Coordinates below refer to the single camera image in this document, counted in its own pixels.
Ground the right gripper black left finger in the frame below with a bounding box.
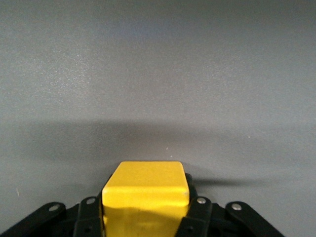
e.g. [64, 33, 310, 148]
[0, 191, 106, 237]

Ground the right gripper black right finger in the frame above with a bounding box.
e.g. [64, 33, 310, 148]
[174, 172, 286, 237]

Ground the yellow wooden block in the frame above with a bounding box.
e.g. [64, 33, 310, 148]
[101, 161, 190, 237]

